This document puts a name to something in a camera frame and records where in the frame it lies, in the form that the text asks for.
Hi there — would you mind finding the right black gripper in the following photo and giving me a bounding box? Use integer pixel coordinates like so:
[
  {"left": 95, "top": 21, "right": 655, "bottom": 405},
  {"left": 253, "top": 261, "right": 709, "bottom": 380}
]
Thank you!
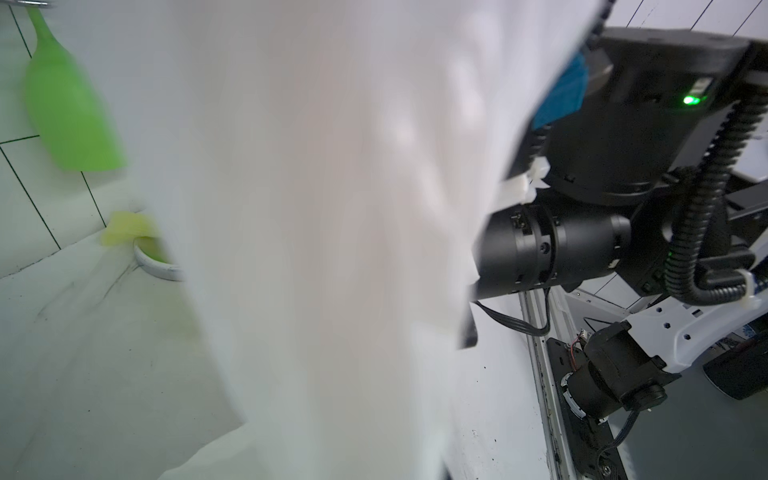
[{"left": 470, "top": 201, "right": 631, "bottom": 337}]

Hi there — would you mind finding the white printed plastic bag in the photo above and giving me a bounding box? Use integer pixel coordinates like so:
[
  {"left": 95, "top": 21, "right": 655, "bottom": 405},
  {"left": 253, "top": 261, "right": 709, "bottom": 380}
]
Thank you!
[{"left": 53, "top": 0, "right": 604, "bottom": 480}]

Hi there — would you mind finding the green plastic bag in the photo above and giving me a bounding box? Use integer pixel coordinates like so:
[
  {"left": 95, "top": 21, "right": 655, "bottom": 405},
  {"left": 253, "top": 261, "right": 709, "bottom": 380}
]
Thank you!
[{"left": 101, "top": 211, "right": 160, "bottom": 247}]

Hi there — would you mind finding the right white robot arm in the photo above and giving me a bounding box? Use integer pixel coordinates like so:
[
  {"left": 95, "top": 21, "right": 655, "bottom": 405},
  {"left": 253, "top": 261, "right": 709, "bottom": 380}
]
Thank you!
[{"left": 471, "top": 26, "right": 767, "bottom": 479}]

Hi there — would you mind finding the chrome glass holder stand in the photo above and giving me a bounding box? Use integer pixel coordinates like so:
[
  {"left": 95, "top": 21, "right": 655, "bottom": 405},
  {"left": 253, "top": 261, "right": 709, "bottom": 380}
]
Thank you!
[{"left": 133, "top": 236, "right": 183, "bottom": 282}]

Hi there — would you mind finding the green plastic wine glass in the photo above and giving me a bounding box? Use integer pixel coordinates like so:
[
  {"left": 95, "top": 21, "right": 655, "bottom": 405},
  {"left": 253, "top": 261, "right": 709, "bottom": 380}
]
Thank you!
[{"left": 23, "top": 8, "right": 125, "bottom": 172}]

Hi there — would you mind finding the aluminium mounting rail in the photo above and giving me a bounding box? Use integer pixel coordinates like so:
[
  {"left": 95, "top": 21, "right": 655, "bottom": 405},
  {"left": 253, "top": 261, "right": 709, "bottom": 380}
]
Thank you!
[{"left": 527, "top": 323, "right": 581, "bottom": 480}]

